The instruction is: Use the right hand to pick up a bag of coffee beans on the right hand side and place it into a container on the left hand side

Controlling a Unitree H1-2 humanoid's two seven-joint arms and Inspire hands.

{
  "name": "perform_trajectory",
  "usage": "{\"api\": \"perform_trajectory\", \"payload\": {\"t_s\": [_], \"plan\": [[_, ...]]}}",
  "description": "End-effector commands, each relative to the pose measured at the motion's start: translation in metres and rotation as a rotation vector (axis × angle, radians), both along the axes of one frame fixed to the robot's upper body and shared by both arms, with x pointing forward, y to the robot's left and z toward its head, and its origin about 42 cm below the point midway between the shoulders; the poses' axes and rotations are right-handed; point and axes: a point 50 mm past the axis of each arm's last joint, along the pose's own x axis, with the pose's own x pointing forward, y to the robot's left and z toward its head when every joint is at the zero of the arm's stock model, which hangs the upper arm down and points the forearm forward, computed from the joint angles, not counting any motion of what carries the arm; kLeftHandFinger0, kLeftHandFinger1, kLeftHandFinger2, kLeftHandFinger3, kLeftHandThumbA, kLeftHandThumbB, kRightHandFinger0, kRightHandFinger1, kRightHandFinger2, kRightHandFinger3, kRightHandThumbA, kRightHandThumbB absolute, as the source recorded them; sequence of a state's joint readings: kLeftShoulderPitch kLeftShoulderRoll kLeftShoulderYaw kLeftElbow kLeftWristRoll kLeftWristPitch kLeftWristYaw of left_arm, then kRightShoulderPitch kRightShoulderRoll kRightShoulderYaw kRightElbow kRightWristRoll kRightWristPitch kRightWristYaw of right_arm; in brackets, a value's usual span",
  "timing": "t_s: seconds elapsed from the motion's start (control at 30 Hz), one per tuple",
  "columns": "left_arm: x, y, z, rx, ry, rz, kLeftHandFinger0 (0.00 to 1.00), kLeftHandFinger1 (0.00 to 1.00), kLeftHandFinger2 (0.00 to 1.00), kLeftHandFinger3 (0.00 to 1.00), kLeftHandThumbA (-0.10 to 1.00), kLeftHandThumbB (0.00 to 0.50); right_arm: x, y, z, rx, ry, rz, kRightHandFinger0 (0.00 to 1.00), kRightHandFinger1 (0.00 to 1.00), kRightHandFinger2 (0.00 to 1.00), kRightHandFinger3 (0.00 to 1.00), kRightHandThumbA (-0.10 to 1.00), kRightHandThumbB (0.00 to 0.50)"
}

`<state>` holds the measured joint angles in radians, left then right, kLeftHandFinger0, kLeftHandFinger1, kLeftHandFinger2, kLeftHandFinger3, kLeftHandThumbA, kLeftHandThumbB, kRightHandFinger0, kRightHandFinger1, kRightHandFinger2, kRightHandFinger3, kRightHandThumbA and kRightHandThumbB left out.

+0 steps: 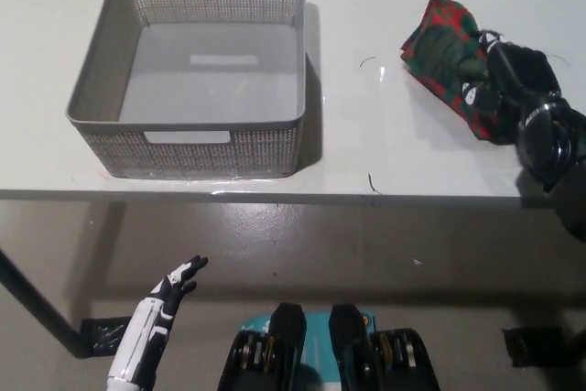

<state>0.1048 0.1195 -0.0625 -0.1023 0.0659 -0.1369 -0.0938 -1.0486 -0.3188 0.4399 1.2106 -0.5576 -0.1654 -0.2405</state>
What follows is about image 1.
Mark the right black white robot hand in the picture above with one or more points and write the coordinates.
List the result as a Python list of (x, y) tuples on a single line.
[(522, 75)]

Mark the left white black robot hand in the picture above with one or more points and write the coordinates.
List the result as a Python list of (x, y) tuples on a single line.
[(146, 340)]

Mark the red green coffee bean bag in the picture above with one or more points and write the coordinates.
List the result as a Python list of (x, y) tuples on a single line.
[(439, 57)]

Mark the black metal table leg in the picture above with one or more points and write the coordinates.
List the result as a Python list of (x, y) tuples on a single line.
[(41, 308)]

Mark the grey perforated plastic basket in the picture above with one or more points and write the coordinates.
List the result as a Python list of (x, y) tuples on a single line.
[(265, 153)]

